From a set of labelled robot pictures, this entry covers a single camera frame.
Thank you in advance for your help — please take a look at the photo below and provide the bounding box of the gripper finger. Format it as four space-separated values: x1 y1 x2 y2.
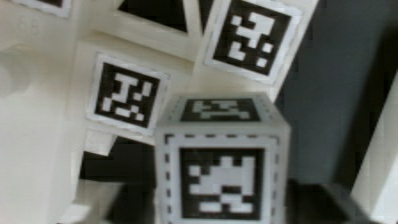
317 184 374 224

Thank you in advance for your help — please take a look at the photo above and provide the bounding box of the white chair leg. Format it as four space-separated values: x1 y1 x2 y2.
155 92 292 224

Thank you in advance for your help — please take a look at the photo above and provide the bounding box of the white chair back part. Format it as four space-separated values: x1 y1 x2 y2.
0 0 319 224

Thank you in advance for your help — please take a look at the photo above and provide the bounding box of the white U-shaped frame obstacle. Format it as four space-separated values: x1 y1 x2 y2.
352 73 398 224

